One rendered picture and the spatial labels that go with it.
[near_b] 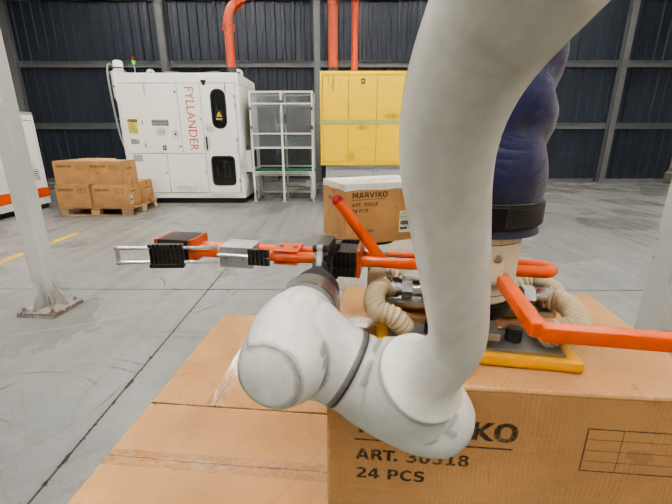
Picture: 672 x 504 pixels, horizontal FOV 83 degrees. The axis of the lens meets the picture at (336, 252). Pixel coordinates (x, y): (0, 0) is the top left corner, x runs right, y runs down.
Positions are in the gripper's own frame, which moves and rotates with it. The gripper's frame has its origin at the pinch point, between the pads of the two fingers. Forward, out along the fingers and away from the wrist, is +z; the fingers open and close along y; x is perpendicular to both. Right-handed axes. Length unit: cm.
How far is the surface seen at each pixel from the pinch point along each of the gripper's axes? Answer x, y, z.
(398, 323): 13.5, 7.7, -11.7
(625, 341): 40.5, 0.0, -27.0
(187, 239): -30.2, -3.3, -2.2
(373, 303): 9.0, 4.9, -10.1
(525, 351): 34.7, 10.6, -12.9
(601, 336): 37.7, -0.4, -27.0
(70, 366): -173, 108, 98
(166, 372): -114, 108, 101
